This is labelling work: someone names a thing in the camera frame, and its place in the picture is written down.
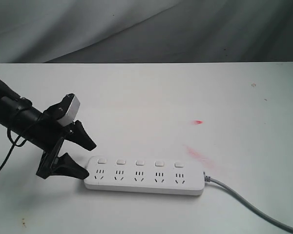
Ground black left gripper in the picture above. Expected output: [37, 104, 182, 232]
[21, 111, 97, 180]

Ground white five-outlet power strip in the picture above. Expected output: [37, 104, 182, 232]
[84, 156, 205, 196]

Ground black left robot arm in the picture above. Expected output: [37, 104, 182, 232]
[0, 80, 96, 180]

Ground grey backdrop cloth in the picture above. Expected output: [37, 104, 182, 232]
[0, 0, 293, 63]

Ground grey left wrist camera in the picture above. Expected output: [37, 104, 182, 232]
[44, 93, 80, 127]

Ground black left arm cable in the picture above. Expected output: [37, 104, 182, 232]
[0, 114, 52, 181]

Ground grey power cable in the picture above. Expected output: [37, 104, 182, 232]
[203, 172, 293, 234]

